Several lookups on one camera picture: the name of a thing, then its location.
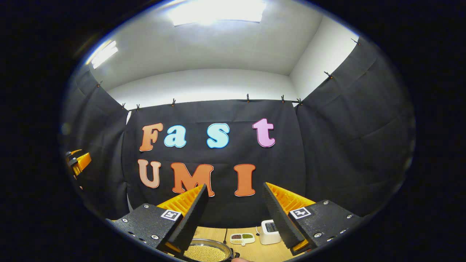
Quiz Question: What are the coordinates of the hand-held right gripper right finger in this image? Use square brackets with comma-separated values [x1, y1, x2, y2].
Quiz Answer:
[263, 182, 364, 256]

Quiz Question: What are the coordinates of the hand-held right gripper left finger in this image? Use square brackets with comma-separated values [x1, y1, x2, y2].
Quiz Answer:
[107, 184, 209, 255]

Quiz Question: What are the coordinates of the steel pot of beans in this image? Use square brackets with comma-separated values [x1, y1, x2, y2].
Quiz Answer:
[182, 238, 241, 262]

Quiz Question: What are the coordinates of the white toaster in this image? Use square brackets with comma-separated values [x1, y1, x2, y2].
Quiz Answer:
[259, 219, 281, 245]

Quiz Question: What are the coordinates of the white divided dish of beans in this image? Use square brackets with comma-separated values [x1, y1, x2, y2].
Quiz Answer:
[230, 233, 256, 246]

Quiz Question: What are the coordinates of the narrow ceiling light panel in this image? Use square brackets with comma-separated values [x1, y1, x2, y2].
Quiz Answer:
[89, 40, 119, 70]

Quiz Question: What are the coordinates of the black backdrop cloth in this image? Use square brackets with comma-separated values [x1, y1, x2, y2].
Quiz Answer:
[60, 36, 415, 230]

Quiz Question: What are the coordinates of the large ceiling light panel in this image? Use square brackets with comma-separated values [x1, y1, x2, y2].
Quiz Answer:
[167, 0, 267, 27]

